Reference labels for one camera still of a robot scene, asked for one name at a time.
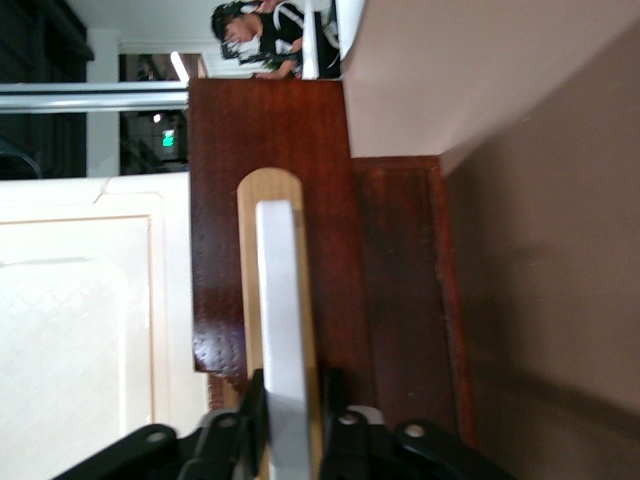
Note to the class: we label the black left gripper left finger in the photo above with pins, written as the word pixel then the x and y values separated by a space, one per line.
pixel 220 450

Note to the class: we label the green exit sign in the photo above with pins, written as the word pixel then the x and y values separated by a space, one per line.
pixel 168 138

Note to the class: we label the person in black clothes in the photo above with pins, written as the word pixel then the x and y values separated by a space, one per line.
pixel 260 35

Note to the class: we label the dark wood cabinet base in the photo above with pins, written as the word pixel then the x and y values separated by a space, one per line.
pixel 405 280

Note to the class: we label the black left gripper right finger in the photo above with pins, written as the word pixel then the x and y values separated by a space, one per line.
pixel 380 455

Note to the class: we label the aluminium bar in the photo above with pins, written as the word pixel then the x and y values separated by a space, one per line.
pixel 90 97

